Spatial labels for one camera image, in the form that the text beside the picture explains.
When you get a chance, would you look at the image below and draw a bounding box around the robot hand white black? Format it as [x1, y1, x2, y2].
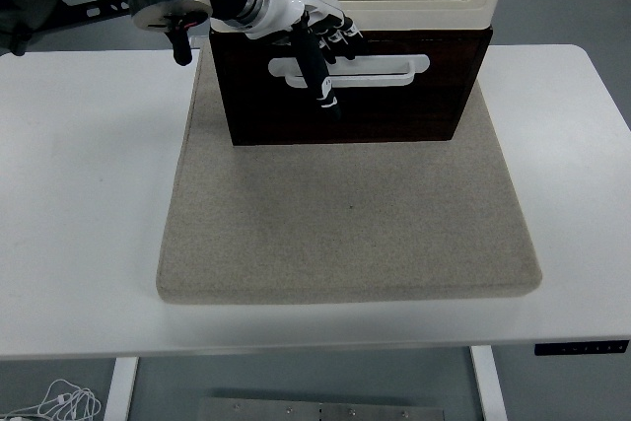
[245, 0, 368, 121]

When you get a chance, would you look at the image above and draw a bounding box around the white drawer handle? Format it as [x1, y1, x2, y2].
[268, 53, 432, 91]

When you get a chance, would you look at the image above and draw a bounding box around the dark wooden drawer with handle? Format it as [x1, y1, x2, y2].
[222, 35, 483, 94]

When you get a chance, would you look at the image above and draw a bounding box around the dark wooden drawer case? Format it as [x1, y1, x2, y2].
[208, 25, 496, 148]

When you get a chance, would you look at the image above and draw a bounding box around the beige fabric mat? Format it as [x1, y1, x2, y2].
[156, 40, 544, 306]

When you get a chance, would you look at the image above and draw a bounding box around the white table leg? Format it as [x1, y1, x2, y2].
[468, 345, 510, 421]
[104, 356, 141, 421]

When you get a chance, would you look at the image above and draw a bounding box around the black table control panel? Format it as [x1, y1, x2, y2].
[534, 339, 631, 357]

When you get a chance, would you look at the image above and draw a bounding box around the white cable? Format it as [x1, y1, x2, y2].
[0, 379, 103, 421]

